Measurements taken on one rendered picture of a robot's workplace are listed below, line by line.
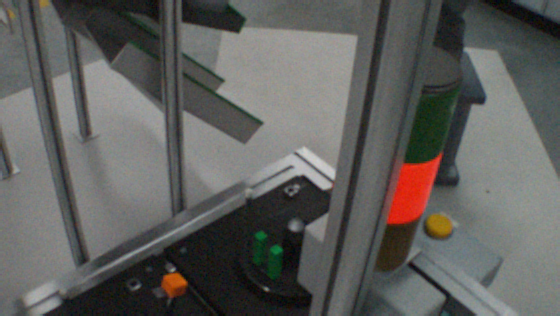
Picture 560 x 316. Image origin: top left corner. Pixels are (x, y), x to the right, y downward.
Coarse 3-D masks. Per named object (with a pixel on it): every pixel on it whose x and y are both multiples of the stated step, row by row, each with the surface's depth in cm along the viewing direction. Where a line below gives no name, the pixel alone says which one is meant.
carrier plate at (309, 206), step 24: (312, 192) 89; (240, 216) 85; (264, 216) 85; (312, 216) 86; (192, 240) 81; (216, 240) 81; (192, 264) 78; (216, 264) 78; (216, 288) 75; (240, 288) 76; (216, 312) 74; (240, 312) 73; (264, 312) 73; (288, 312) 73
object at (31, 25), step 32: (32, 0) 55; (160, 0) 68; (32, 32) 57; (64, 32) 98; (160, 32) 71; (32, 64) 59; (0, 128) 97; (0, 160) 100; (64, 160) 69; (64, 192) 72; (64, 224) 76
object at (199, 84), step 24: (96, 24) 81; (120, 24) 83; (120, 48) 84; (144, 48) 73; (120, 72) 73; (144, 72) 76; (192, 72) 96; (192, 96) 82; (216, 96) 85; (216, 120) 87; (240, 120) 90
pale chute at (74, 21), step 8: (48, 0) 85; (56, 0) 88; (56, 8) 84; (64, 8) 87; (72, 8) 80; (80, 8) 81; (88, 8) 81; (64, 16) 80; (72, 16) 81; (80, 16) 81; (64, 24) 81; (72, 24) 81; (80, 24) 82; (144, 24) 102; (80, 32) 83
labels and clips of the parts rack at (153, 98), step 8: (0, 8) 61; (0, 16) 62; (8, 16) 60; (8, 24) 61; (88, 40) 92; (96, 48) 90; (128, 80) 85; (136, 88) 84; (144, 88) 82; (152, 96) 81; (160, 104) 80
